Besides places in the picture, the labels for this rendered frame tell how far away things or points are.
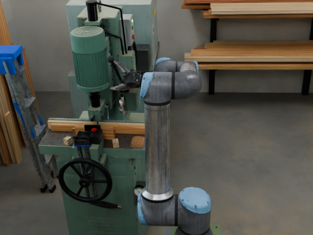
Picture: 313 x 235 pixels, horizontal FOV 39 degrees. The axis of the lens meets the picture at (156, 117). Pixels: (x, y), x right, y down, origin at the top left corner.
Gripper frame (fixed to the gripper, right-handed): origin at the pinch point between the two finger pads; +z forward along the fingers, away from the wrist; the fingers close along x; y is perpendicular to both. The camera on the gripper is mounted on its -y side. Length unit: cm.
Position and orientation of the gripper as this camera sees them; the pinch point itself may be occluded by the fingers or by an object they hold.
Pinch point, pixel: (110, 74)
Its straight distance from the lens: 229.5
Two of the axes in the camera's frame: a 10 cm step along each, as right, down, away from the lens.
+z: -8.3, -2.2, -5.1
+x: -0.7, 9.5, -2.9
